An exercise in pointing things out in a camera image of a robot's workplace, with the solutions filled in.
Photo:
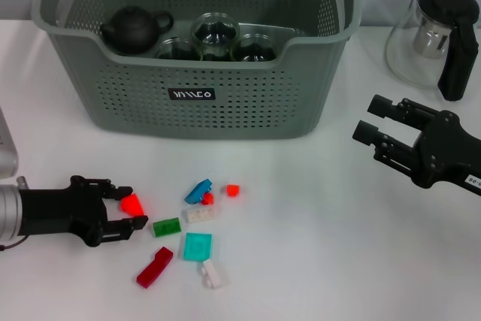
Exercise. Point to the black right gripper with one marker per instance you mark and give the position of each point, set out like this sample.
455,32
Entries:
443,152

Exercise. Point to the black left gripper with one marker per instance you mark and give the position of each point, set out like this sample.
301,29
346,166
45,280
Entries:
56,212

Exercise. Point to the orange-red sloped toy brick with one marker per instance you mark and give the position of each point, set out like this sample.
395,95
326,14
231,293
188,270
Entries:
132,204

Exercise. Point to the green toy brick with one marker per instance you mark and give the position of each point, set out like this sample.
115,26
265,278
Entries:
167,228

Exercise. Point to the dark red long brick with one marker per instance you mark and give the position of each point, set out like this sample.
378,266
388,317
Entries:
154,268

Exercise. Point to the glass teacup black base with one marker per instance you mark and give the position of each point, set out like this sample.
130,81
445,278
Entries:
214,33
255,50
176,50

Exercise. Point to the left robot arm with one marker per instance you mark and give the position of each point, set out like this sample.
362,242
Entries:
7,212

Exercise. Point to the grey perforated storage basket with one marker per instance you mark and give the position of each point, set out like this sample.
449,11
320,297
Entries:
244,110

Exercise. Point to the blue toy brick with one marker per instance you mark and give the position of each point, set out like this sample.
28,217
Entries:
197,191

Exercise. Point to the white flat toy brick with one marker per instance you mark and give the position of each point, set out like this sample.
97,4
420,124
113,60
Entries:
199,215

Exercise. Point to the teal square toy plate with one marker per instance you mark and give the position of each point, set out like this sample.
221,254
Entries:
197,247

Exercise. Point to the small red toy brick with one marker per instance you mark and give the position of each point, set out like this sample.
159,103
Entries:
233,190
207,198

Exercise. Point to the silver left gripper stud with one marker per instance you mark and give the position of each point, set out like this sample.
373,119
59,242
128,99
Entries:
22,182

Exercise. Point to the white studded toy brick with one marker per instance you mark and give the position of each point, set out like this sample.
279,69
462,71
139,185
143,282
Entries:
212,274

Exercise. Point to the black clay teapot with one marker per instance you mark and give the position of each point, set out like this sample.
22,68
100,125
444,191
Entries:
131,29

